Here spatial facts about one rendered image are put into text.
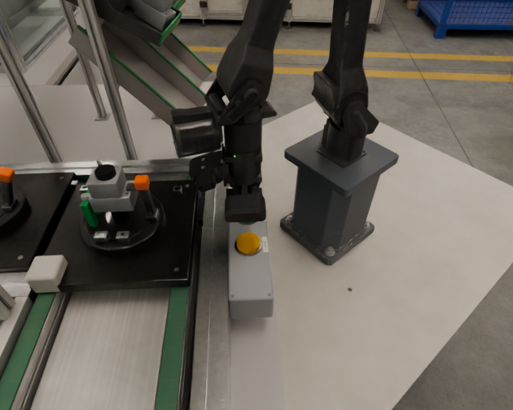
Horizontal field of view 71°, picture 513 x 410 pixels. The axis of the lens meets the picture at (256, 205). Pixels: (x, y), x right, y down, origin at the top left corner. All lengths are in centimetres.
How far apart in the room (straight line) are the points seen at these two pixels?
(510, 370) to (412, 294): 113
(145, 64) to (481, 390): 158
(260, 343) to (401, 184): 53
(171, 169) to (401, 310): 52
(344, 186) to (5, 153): 92
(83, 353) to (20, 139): 76
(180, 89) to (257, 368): 63
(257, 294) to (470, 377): 128
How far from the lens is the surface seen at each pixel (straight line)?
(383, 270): 75
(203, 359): 52
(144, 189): 59
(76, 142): 114
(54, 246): 69
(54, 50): 181
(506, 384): 179
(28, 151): 117
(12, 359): 63
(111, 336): 62
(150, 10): 79
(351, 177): 61
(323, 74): 58
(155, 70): 91
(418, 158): 106
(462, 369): 174
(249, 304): 57
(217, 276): 58
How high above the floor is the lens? 144
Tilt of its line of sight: 44 degrees down
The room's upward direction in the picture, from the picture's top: straight up
